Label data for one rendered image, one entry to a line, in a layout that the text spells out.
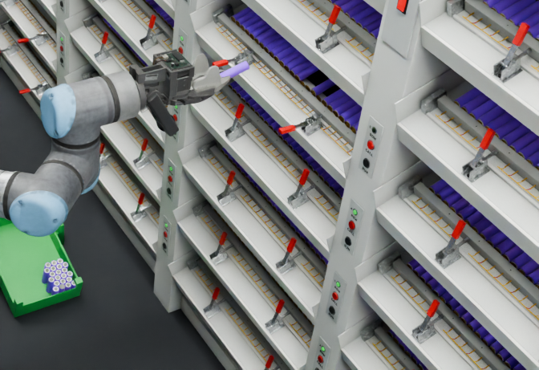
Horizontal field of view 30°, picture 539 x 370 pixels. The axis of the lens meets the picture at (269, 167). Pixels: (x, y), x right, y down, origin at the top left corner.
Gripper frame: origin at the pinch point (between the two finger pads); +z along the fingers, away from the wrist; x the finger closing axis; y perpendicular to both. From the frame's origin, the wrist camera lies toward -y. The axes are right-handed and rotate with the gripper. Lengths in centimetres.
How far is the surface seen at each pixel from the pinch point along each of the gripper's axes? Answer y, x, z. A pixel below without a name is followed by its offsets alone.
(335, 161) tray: -10.6, -21.5, 15.0
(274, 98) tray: -10.2, 2.0, 15.8
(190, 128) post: -40, 34, 16
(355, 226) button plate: -18.9, -32.3, 13.6
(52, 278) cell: -97, 55, -13
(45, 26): -65, 134, 20
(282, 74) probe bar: -6.5, 4.6, 19.1
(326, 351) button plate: -56, -32, 13
